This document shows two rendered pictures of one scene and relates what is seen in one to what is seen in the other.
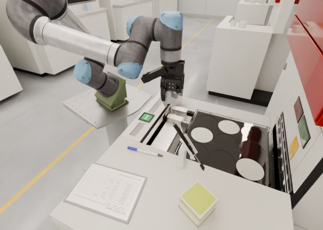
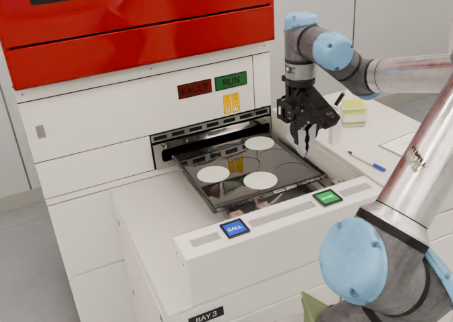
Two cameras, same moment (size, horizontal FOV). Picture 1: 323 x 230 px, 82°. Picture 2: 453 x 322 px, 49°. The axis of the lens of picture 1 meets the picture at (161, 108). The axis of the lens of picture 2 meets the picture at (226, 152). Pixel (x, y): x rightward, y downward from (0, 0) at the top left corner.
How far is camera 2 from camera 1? 1.73 m
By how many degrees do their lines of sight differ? 104
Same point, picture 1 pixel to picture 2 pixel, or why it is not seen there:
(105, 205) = not seen: hidden behind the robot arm
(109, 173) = not seen: hidden behind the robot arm
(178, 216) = (369, 124)
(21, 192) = not seen: outside the picture
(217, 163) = (282, 155)
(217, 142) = (254, 167)
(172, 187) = (358, 135)
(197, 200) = (355, 102)
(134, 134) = (365, 186)
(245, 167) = (261, 145)
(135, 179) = (391, 147)
